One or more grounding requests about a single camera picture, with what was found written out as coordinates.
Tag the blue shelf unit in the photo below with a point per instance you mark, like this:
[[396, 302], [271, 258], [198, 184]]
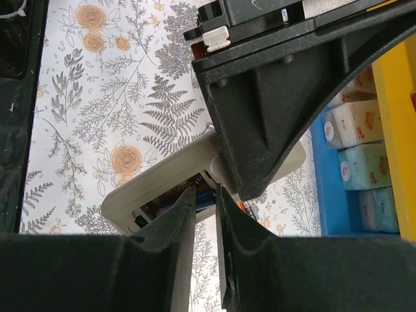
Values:
[[394, 77]]

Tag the small boxes row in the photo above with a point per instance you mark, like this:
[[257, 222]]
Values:
[[352, 126]]

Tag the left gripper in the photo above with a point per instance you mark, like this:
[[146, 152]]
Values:
[[267, 69]]

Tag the red orange battery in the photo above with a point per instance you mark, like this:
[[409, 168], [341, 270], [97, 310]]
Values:
[[248, 210]]

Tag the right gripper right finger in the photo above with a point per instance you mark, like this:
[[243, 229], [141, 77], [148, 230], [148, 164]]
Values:
[[260, 271]]

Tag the floral table mat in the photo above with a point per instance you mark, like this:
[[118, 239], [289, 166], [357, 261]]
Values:
[[116, 95]]

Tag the purple blue battery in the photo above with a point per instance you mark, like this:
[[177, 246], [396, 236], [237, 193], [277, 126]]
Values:
[[205, 199]]

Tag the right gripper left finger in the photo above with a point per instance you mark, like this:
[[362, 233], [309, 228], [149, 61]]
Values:
[[147, 271]]

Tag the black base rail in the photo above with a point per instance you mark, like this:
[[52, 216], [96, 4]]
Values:
[[23, 25]]

